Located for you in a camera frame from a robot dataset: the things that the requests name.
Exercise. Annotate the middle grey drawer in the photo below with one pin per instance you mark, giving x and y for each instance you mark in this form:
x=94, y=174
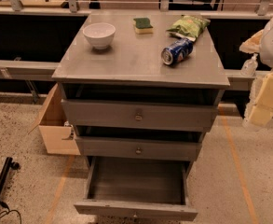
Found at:
x=138, y=148

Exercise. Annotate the black stand with cable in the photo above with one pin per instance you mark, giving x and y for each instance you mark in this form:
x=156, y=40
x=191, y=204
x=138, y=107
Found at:
x=4, y=208

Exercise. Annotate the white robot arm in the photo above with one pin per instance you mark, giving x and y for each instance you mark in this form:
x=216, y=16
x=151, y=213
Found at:
x=266, y=48

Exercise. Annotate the grey drawer cabinet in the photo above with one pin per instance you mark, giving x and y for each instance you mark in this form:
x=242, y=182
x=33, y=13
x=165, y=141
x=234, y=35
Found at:
x=131, y=70

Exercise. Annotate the white ceramic bowl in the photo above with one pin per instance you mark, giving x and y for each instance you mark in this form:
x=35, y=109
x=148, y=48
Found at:
x=100, y=35

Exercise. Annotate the green yellow sponge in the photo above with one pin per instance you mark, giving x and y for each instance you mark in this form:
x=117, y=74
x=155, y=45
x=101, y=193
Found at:
x=142, y=26

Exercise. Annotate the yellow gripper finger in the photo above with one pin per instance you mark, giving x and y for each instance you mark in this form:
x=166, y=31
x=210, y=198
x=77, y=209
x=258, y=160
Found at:
x=259, y=110
x=252, y=44

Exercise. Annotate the blue pepsi can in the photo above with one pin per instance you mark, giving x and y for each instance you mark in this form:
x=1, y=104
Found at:
x=177, y=51

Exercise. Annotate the top grey drawer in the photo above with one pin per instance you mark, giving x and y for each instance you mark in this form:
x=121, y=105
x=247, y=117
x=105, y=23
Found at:
x=193, y=118

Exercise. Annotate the bottom grey open drawer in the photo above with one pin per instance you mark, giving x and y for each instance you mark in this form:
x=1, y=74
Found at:
x=136, y=188

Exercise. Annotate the green chip bag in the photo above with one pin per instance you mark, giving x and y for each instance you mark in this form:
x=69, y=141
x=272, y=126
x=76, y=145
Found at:
x=190, y=27

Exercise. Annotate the cardboard box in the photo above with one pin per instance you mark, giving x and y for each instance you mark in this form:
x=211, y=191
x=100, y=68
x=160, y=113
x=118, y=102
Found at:
x=58, y=135

